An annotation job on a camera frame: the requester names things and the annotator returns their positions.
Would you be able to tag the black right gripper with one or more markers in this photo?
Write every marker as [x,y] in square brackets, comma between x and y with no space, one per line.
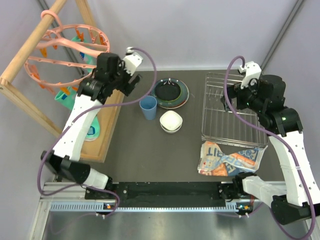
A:
[234,90]

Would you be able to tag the wire dish rack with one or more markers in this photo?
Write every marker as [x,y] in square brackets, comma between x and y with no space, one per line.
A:
[224,127]

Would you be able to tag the aluminium frame rail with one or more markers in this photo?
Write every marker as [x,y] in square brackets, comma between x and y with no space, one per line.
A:
[68,197]

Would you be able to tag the light blue cup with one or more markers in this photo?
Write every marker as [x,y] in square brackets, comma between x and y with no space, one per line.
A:
[148,106]

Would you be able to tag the red teal floral plate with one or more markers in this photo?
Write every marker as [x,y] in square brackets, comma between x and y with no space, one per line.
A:
[186,102]

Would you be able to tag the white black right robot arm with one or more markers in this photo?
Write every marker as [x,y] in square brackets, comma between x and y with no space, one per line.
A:
[259,103]

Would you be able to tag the teal patterned sock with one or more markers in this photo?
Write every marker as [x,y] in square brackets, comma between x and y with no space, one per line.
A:
[68,101]
[85,57]

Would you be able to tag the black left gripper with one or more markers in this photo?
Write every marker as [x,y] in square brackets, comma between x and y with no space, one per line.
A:
[127,88]

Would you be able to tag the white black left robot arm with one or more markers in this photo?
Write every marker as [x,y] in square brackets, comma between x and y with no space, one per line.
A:
[111,73]

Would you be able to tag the white bowl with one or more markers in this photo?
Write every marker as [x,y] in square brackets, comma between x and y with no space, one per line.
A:
[171,120]

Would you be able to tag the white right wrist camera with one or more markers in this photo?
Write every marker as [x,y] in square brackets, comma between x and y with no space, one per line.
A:
[251,70]

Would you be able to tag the wooden tray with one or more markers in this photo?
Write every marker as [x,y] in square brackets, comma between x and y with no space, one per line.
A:
[105,130]

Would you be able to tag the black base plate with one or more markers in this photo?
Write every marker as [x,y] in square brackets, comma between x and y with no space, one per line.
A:
[178,194]

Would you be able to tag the printed dish towel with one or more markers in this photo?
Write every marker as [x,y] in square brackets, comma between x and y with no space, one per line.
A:
[213,162]

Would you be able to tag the pink round clip hanger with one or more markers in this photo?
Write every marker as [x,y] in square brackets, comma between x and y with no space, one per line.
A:
[57,48]

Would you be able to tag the lime green bowl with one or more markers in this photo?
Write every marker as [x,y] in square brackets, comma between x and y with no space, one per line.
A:
[171,131]

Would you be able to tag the dark blue speckled plate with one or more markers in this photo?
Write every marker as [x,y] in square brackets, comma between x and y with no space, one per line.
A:
[170,93]

